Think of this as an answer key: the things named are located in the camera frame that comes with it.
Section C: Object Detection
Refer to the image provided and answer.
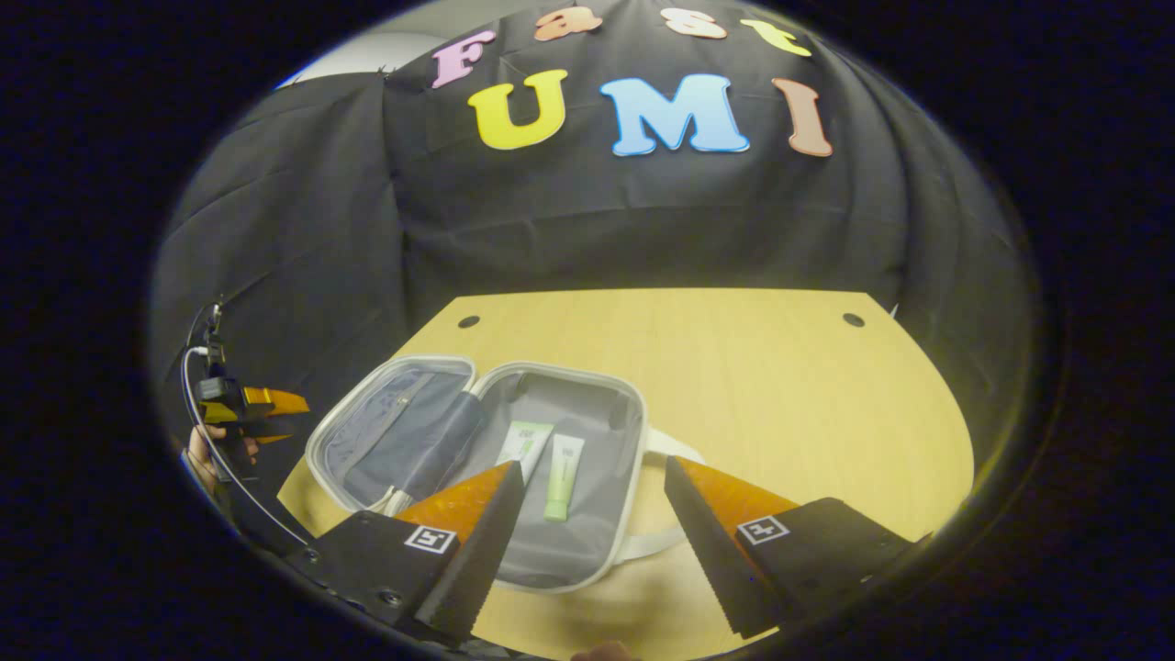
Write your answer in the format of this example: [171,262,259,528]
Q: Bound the white skin care tube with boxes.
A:
[496,420,554,483]

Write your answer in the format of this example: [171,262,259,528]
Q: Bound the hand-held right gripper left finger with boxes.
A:
[294,461,527,644]

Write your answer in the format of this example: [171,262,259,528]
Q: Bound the black backdrop cloth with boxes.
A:
[151,0,1038,515]

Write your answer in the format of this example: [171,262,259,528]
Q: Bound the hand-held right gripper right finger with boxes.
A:
[664,456,933,641]

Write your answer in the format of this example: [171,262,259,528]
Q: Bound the white cable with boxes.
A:
[181,344,313,552]

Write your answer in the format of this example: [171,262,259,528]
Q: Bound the light green skin care tube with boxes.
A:
[543,434,586,522]

